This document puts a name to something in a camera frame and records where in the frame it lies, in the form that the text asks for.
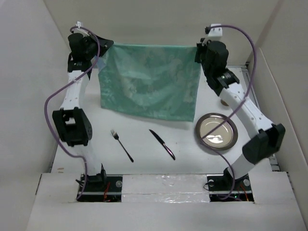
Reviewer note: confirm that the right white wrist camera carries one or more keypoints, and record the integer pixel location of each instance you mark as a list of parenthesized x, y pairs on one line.
[(214, 32)]

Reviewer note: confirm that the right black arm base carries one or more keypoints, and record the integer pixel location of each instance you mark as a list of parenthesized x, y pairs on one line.
[(220, 190)]

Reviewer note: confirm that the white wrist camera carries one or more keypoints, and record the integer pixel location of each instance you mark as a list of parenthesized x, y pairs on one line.
[(79, 28), (214, 32)]

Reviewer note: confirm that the aluminium table edge rail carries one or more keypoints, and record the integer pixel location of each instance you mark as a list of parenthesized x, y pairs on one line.
[(265, 136)]

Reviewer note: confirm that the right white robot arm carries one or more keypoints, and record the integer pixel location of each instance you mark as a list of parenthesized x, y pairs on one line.
[(226, 85)]

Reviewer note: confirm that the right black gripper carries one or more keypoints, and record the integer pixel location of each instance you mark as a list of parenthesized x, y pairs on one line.
[(201, 47)]

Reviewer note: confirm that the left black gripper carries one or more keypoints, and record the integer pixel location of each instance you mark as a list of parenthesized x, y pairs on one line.
[(104, 44)]

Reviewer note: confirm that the round plate with dark rim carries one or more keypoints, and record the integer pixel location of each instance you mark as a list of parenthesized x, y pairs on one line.
[(223, 138)]

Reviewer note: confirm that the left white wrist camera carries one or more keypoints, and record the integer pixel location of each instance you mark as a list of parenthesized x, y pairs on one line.
[(79, 28)]

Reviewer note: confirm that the green patterned cloth placemat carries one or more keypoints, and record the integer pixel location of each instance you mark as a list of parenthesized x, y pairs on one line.
[(152, 81)]

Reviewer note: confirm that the metal cup with white band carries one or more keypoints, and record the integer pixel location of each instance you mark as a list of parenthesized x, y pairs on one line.
[(224, 103)]

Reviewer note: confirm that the black metal fork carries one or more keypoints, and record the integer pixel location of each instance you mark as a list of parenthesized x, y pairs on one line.
[(116, 137)]

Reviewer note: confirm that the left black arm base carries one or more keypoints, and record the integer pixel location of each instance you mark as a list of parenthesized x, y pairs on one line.
[(109, 192)]

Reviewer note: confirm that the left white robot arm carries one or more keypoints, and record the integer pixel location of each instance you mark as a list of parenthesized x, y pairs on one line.
[(71, 122)]

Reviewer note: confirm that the black handled table knife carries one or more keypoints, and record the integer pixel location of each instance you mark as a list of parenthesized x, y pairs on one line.
[(163, 144)]

